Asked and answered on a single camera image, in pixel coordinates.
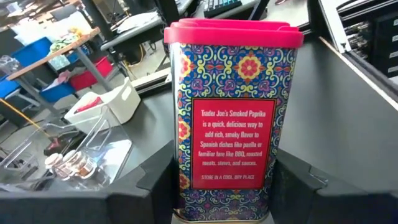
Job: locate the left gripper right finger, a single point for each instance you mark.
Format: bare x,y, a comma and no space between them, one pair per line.
326,208

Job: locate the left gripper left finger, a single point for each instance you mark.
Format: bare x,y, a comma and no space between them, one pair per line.
93,208

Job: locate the small clear spice jar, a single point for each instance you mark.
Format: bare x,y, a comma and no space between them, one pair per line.
82,165
54,160

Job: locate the clear plastic bin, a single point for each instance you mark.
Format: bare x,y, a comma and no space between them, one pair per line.
118,155

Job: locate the red-lidded patterned paprika tin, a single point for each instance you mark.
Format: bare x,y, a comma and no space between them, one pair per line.
233,140

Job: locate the white plastic bin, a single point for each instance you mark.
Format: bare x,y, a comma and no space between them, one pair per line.
124,102

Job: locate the blue plastic storage bin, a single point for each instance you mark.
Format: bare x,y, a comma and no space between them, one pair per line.
31,53
57,93
7,88

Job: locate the red plastic storage bin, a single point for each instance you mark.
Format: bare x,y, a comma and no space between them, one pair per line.
90,77

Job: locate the wooden work table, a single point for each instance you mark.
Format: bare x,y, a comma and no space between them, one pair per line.
56,53

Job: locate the black drawer cabinet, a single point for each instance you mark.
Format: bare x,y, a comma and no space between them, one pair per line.
382,46

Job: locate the backlit keyboard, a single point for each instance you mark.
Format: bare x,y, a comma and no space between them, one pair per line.
222,6

